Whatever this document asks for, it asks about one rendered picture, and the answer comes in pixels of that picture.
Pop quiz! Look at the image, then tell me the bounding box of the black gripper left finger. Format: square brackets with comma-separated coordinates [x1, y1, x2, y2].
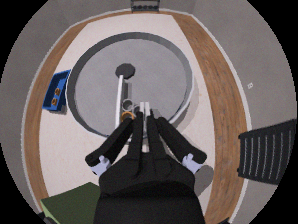
[85, 102, 144, 180]

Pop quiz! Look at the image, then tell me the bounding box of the bronze bushing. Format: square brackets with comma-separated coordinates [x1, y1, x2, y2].
[55, 88, 61, 96]
[52, 98, 58, 106]
[121, 111, 135, 122]

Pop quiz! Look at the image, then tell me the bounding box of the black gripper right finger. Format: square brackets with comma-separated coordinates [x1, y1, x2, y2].
[145, 102, 207, 179]

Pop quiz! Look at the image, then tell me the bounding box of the blue shallow tray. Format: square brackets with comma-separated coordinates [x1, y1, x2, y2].
[42, 69, 71, 113]

